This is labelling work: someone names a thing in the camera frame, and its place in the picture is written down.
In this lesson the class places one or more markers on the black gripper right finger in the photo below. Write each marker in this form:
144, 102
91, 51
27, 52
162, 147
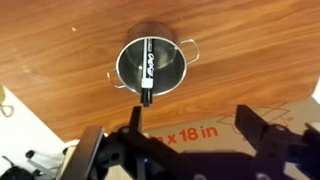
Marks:
251, 128

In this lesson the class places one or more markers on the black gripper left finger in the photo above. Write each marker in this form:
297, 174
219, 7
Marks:
136, 120

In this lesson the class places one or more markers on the black Expo marker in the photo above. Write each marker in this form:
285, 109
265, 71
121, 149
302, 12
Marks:
148, 66

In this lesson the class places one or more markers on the grey office chair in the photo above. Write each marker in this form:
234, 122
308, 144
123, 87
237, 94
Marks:
40, 165

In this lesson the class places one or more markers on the large brown cardboard panel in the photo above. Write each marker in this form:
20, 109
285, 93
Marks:
213, 140

